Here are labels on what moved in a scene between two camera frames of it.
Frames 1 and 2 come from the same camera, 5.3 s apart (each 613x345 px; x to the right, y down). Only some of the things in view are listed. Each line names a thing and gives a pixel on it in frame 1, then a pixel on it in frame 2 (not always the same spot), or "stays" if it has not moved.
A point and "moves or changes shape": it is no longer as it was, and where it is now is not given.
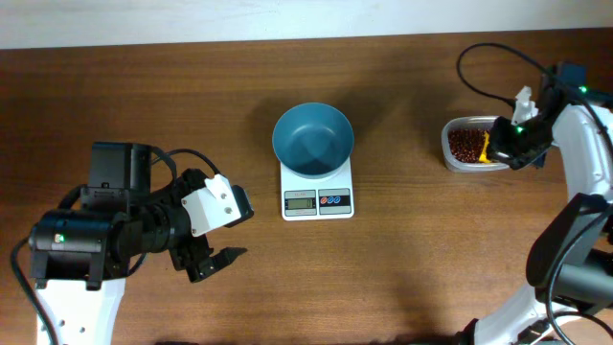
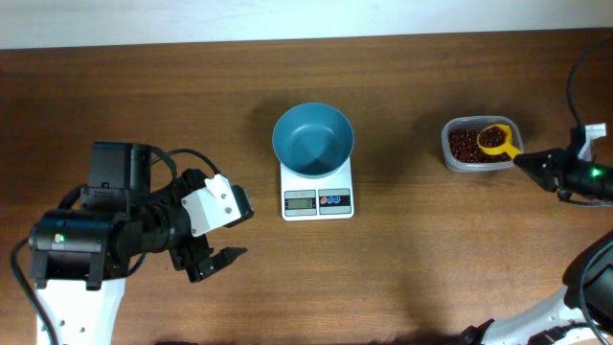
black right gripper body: x=522 y=145 -> x=557 y=169
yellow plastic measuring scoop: x=483 y=158 moves or changes shape
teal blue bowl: x=312 y=140 stays
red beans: x=466 y=144 stays
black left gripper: x=190 y=254 stays
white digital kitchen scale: x=327 y=198 stays
